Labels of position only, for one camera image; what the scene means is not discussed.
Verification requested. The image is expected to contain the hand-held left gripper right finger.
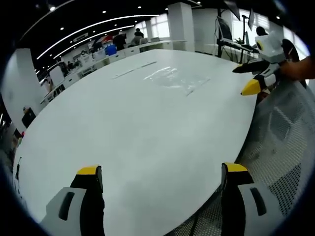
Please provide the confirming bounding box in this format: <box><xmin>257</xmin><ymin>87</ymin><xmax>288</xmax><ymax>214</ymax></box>
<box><xmin>220</xmin><ymin>162</ymin><xmax>283</xmax><ymax>236</ymax></box>

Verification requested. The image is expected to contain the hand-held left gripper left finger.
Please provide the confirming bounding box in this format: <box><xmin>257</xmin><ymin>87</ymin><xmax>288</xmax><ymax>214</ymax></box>
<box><xmin>40</xmin><ymin>165</ymin><xmax>106</xmax><ymax>236</ymax></box>

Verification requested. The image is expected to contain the clear resealable plastic bag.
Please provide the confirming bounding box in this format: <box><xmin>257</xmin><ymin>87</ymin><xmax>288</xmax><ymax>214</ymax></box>
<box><xmin>143</xmin><ymin>65</ymin><xmax>212</xmax><ymax>97</ymax></box>

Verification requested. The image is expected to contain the person's right hand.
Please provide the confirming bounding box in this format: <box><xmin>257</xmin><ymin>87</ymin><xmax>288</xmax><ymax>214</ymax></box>
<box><xmin>278</xmin><ymin>55</ymin><xmax>315</xmax><ymax>81</ymax></box>

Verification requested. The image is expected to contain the black tripod stand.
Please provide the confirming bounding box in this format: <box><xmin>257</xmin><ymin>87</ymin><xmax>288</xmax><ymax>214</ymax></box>
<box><xmin>231</xmin><ymin>14</ymin><xmax>259</xmax><ymax>64</ymax></box>

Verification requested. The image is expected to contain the black monitor on stand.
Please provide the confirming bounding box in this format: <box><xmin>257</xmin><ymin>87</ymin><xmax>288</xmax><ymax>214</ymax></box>
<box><xmin>215</xmin><ymin>15</ymin><xmax>234</xmax><ymax>58</ymax></box>

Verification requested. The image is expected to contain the white mesh office chair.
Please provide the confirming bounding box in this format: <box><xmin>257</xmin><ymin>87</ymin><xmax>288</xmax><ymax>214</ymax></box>
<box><xmin>169</xmin><ymin>80</ymin><xmax>315</xmax><ymax>236</ymax></box>

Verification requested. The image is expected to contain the white pillar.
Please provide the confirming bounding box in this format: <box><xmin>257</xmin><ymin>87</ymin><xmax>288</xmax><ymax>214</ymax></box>
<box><xmin>167</xmin><ymin>1</ymin><xmax>196</xmax><ymax>52</ymax></box>

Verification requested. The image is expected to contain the blue storage box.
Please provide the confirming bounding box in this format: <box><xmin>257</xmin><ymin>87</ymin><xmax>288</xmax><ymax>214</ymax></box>
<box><xmin>104</xmin><ymin>45</ymin><xmax>117</xmax><ymax>57</ymax></box>

